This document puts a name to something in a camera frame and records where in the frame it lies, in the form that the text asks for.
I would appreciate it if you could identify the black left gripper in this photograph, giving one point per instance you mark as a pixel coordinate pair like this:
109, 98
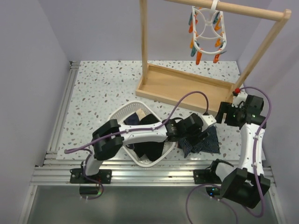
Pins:
195, 139

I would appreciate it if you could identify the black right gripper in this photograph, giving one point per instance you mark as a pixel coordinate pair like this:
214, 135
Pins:
224, 107

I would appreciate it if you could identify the navy striped underwear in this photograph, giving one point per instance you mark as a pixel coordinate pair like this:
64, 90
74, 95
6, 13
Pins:
209, 145

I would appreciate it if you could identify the black underwear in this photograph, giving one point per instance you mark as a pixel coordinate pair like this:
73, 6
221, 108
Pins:
153, 150

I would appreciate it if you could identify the navy underwear with beige band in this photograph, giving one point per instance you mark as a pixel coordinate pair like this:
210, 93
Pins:
135, 118

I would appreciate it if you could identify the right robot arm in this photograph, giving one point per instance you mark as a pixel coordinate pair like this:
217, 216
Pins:
245, 184

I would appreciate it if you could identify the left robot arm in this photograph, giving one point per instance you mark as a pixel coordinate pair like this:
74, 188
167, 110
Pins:
109, 138

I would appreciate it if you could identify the white round clip hanger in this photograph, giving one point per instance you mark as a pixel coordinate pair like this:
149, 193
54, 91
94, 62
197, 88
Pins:
207, 25

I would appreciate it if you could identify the wooden clothes rack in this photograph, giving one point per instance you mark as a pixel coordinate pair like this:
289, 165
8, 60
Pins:
169, 85

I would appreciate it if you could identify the white perforated plastic basket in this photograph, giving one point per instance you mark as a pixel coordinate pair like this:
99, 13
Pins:
122, 113

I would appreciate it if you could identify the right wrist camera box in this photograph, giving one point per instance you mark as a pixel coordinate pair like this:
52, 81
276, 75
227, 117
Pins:
239, 97

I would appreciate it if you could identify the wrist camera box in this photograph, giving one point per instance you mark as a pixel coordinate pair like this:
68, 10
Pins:
208, 121
239, 97

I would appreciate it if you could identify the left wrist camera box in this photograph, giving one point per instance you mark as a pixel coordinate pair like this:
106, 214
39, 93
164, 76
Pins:
208, 121

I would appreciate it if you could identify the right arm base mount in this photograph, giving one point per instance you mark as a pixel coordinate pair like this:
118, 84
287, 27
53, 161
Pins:
205, 177

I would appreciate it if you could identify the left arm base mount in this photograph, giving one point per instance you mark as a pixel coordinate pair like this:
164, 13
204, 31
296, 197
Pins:
91, 186

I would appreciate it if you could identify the aluminium frame rails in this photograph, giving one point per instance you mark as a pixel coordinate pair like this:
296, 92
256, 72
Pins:
96, 89

